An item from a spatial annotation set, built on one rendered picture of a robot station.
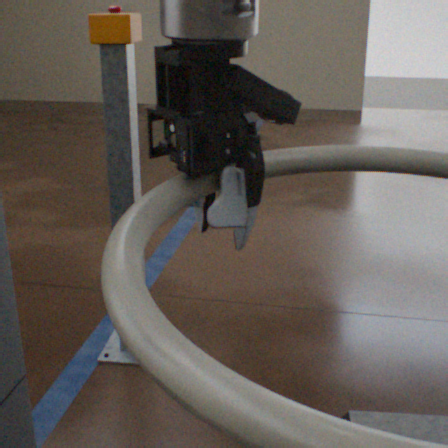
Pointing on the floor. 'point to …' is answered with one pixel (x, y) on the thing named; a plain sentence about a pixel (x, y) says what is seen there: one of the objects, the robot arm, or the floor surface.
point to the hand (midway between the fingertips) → (225, 228)
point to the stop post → (119, 128)
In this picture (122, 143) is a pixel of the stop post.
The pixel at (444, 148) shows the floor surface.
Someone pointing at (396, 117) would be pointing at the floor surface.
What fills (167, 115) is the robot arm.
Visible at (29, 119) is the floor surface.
